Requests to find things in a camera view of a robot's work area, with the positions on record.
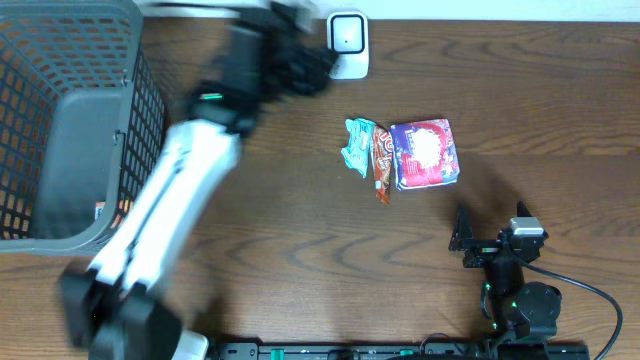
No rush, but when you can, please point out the purple red snack bag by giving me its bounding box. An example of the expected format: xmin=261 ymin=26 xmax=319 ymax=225
xmin=390 ymin=119 xmax=460 ymax=191

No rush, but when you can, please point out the green flushable wipes pack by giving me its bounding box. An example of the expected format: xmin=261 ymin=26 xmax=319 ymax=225
xmin=341 ymin=118 xmax=376 ymax=178

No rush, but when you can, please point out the orange brown candy wrapper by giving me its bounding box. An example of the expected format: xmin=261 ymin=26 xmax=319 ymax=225
xmin=371 ymin=125 xmax=393 ymax=205

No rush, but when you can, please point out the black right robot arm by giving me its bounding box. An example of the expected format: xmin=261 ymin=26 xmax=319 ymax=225
xmin=448 ymin=201 xmax=562 ymax=341

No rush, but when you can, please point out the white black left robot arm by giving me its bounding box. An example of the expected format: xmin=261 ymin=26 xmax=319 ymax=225
xmin=59 ymin=1 xmax=338 ymax=360

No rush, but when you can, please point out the white barcode scanner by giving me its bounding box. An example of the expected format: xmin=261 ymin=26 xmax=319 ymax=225
xmin=326 ymin=11 xmax=370 ymax=80

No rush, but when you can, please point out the grey plastic mesh basket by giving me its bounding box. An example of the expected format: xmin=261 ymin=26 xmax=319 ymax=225
xmin=1 ymin=0 xmax=166 ymax=256

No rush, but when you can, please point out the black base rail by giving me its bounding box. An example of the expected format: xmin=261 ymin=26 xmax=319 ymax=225
xmin=205 ymin=342 xmax=590 ymax=360

